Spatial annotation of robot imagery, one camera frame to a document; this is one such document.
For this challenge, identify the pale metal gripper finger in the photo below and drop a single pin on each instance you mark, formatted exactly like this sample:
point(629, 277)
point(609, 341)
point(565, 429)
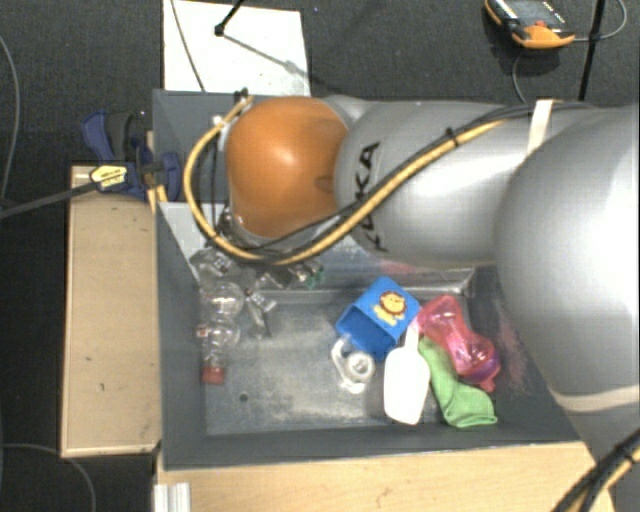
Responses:
point(221, 262)
point(261, 306)

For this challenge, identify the clear plastic bottle red cap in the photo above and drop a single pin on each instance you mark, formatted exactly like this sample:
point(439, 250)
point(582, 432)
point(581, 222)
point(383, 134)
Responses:
point(222, 300)

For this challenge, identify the grey metal bin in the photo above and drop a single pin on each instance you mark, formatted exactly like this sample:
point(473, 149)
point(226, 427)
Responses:
point(295, 400)

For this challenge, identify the blue cup with lion print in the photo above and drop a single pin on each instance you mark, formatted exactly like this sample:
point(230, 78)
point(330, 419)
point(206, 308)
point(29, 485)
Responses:
point(372, 320)

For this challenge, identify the pale wood board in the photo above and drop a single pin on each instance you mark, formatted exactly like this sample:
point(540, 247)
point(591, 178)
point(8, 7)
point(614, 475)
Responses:
point(110, 325)

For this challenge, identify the white plastic bottle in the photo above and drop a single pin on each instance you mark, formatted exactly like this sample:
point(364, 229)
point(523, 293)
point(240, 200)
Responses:
point(406, 385)

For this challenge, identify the pink plastic bottle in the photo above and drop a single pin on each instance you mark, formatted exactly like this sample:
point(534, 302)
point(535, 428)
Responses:
point(457, 337)

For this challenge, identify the green cloth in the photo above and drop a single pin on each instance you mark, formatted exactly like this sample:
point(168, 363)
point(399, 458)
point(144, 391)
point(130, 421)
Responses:
point(462, 400)

